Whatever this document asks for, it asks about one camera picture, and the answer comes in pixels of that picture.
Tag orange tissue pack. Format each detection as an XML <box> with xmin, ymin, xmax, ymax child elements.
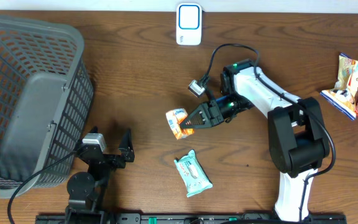
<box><xmin>165</xmin><ymin>108</ymin><xmax>195</xmax><ymax>139</ymax></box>

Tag white wet wipes pack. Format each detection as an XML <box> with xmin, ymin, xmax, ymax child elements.
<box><xmin>174</xmin><ymin>149</ymin><xmax>213</xmax><ymax>197</ymax></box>

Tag grey plastic shopping basket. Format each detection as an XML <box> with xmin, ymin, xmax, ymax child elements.
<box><xmin>0</xmin><ymin>16</ymin><xmax>94</xmax><ymax>198</ymax></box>

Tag yellow snack chip bag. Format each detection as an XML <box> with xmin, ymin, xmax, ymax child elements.
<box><xmin>320</xmin><ymin>53</ymin><xmax>358</xmax><ymax>120</ymax></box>

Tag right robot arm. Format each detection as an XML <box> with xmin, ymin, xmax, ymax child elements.
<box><xmin>180</xmin><ymin>59</ymin><xmax>329</xmax><ymax>222</ymax></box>

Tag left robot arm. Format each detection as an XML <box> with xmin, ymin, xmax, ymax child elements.
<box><xmin>64</xmin><ymin>127</ymin><xmax>135</xmax><ymax>224</ymax></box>

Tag white barcode scanner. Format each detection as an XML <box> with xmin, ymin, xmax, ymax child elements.
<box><xmin>176</xmin><ymin>2</ymin><xmax>203</xmax><ymax>45</ymax></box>

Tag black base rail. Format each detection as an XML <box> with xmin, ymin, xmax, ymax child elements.
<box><xmin>35</xmin><ymin>212</ymin><xmax>347</xmax><ymax>224</ymax></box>

